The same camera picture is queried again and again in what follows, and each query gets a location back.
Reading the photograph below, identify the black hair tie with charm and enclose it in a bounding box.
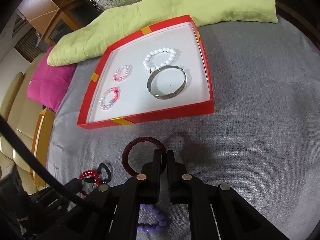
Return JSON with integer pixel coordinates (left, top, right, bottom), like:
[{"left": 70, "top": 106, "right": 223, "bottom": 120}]
[{"left": 85, "top": 162, "right": 112, "bottom": 184}]

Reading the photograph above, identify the red bead bracelet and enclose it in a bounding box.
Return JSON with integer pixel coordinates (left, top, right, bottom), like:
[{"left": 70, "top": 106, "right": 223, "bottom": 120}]
[{"left": 78, "top": 169, "right": 102, "bottom": 197}]

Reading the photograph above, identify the purple bead bracelet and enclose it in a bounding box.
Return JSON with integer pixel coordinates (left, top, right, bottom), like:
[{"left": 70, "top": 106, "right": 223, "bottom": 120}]
[{"left": 137, "top": 203, "right": 168, "bottom": 233}]

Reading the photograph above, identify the maroon hair tie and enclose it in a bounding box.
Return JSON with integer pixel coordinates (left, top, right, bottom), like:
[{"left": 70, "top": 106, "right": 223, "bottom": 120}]
[{"left": 121, "top": 136, "right": 166, "bottom": 176}]

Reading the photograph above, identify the pink white bead bracelet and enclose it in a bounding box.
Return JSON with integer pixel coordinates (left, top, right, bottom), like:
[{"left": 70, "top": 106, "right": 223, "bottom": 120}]
[{"left": 98, "top": 86, "right": 121, "bottom": 111}]

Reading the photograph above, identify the pale pink bead bracelet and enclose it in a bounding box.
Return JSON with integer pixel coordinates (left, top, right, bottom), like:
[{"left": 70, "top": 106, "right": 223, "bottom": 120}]
[{"left": 112, "top": 64, "right": 133, "bottom": 82}]

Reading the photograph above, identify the silver metal bangle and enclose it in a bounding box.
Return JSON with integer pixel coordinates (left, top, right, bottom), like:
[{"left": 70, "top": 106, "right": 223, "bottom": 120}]
[{"left": 146, "top": 66, "right": 187, "bottom": 100}]

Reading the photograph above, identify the red shallow jewelry box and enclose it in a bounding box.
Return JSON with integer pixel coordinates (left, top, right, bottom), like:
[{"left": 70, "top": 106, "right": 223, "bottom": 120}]
[{"left": 77, "top": 15, "right": 214, "bottom": 129}]

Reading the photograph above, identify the beige leather sofa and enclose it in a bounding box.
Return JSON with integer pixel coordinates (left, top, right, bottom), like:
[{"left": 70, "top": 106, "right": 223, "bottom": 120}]
[{"left": 1, "top": 53, "right": 44, "bottom": 194}]

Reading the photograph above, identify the magenta pillow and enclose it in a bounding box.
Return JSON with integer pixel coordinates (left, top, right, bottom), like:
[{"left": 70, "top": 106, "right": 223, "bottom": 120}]
[{"left": 27, "top": 46, "right": 77, "bottom": 112}]

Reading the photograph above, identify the wooden cabinet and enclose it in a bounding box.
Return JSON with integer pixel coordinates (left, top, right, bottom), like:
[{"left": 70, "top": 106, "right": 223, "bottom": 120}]
[{"left": 18, "top": 0, "right": 99, "bottom": 46}]

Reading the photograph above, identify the light green folded blanket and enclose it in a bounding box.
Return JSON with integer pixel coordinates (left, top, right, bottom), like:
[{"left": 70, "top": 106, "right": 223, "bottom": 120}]
[{"left": 47, "top": 0, "right": 278, "bottom": 67}]

